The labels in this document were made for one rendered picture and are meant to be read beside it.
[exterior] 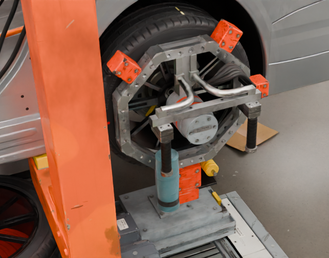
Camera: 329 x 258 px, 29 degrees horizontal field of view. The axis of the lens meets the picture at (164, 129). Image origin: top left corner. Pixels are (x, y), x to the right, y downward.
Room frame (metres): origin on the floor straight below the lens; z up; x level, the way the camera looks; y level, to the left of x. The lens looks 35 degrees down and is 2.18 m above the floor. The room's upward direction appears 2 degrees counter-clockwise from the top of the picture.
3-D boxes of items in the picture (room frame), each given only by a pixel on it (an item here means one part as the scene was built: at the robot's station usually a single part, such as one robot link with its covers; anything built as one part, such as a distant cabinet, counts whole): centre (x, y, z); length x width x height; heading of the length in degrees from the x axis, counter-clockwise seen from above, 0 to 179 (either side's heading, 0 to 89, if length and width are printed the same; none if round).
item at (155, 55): (2.08, -0.08, 0.85); 0.54 x 0.07 x 0.54; 111
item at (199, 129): (2.01, -0.10, 0.85); 0.21 x 0.14 x 0.14; 21
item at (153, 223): (2.24, -0.01, 0.32); 0.40 x 0.30 x 0.28; 111
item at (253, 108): (1.95, -0.31, 0.93); 0.09 x 0.05 x 0.05; 21
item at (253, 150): (1.92, -0.32, 0.83); 0.04 x 0.04 x 0.16
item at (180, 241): (2.24, -0.01, 0.13); 0.50 x 0.36 x 0.10; 111
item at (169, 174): (1.80, 0.00, 0.83); 0.04 x 0.04 x 0.16
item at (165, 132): (1.83, 0.01, 0.93); 0.09 x 0.05 x 0.05; 21
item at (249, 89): (2.00, -0.21, 1.03); 0.19 x 0.18 x 0.11; 21
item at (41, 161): (2.02, 0.45, 0.71); 0.14 x 0.14 x 0.05; 21
